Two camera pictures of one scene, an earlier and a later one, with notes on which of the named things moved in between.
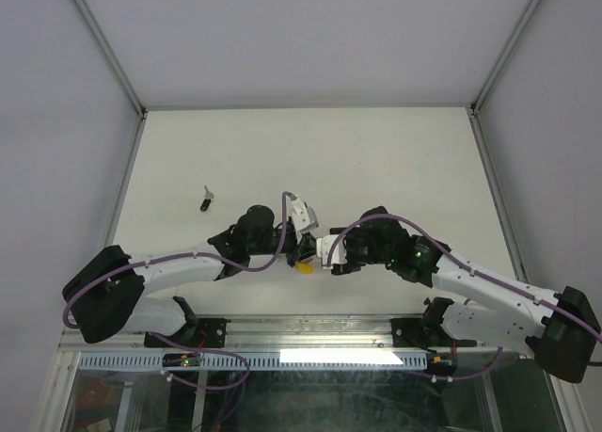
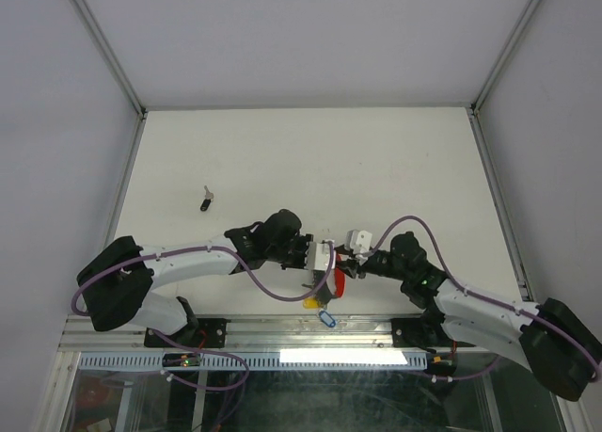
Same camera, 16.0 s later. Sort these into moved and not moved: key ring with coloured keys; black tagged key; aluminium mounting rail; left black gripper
Moved: key ring with coloured keys
Not moved: black tagged key; aluminium mounting rail; left black gripper
